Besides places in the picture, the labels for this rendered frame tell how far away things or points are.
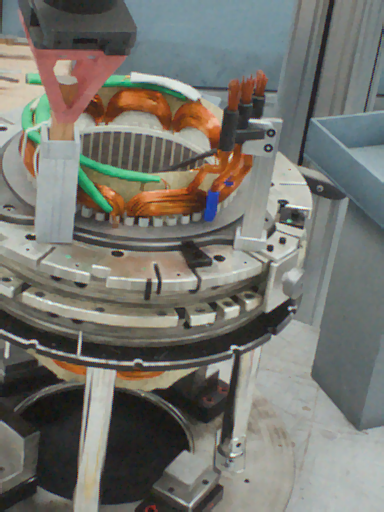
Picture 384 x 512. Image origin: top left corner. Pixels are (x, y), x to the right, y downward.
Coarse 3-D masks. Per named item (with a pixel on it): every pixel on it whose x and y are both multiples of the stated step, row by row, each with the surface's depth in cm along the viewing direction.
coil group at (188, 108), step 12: (180, 108) 116; (192, 108) 115; (204, 108) 115; (180, 120) 116; (192, 120) 116; (204, 120) 114; (216, 120) 114; (204, 132) 115; (216, 132) 114; (216, 144) 114
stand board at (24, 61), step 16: (0, 48) 139; (16, 48) 140; (0, 64) 136; (16, 64) 136; (32, 64) 137; (64, 64) 138; (0, 80) 132; (0, 96) 129; (16, 96) 130; (32, 96) 130
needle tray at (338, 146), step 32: (320, 128) 133; (352, 128) 137; (320, 160) 134; (352, 160) 128; (352, 192) 129; (352, 224) 133; (352, 256) 133; (352, 288) 134; (352, 320) 135; (320, 352) 142; (352, 352) 136; (320, 384) 143; (352, 384) 137; (352, 416) 138
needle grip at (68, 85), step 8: (64, 80) 95; (72, 80) 96; (64, 88) 95; (72, 88) 95; (64, 96) 96; (72, 96) 96; (56, 128) 97; (64, 128) 97; (72, 128) 98; (56, 136) 98; (64, 136) 98; (72, 136) 98
